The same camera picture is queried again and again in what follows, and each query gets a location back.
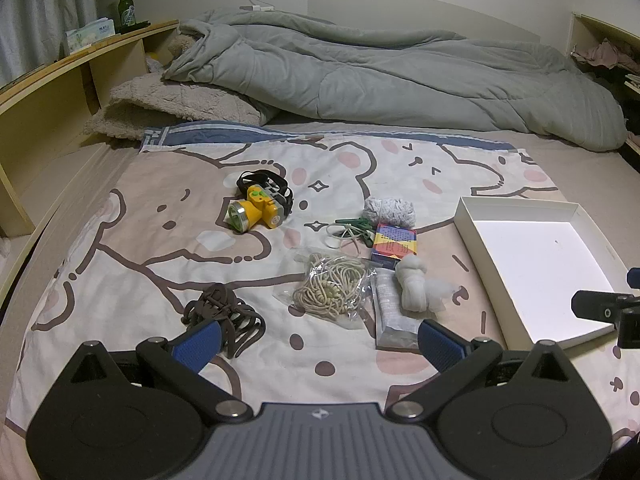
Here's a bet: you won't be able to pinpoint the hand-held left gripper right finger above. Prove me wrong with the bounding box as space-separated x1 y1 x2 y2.
385 319 583 423

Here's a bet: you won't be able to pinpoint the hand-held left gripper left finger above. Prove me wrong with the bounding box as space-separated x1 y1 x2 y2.
65 320 256 423

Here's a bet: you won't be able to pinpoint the grey packet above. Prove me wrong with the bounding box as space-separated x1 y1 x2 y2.
372 267 426 351

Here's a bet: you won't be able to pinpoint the white cloth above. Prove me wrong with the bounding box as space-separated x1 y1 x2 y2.
395 254 446 313

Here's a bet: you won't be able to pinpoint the white cardboard box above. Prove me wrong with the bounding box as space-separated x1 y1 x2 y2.
452 196 632 351

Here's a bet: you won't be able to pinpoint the colourful box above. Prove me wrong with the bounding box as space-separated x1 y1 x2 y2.
370 223 417 267

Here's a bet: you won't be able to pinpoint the clear bag of beige cord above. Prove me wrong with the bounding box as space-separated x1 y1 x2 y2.
272 247 378 331

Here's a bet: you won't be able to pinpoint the grey yarn ball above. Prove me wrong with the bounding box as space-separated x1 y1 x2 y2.
363 196 417 231

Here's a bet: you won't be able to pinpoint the yellow headlamp with black strap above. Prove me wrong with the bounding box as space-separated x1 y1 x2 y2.
228 170 295 235

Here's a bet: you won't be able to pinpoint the brown hair claw clip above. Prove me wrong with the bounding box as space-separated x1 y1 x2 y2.
181 283 266 359

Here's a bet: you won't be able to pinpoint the printed blanket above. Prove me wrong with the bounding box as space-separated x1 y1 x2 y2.
5 127 640 441

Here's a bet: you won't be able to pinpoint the green plastic clip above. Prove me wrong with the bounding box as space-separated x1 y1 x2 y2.
335 216 376 247

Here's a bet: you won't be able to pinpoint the pink clothes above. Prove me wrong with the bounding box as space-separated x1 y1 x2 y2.
572 39 628 68

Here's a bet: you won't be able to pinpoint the cream side shelf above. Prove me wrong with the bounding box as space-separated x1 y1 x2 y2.
567 12 640 156

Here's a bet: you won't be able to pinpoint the wooden headboard shelf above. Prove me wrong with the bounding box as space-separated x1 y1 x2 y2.
0 20 180 306

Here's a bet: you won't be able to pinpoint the grey duvet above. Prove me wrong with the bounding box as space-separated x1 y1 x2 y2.
161 7 628 153

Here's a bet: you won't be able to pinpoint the tissue box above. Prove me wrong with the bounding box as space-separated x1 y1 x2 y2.
64 19 117 56

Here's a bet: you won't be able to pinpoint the grey curtain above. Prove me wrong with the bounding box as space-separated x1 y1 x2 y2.
0 0 98 91

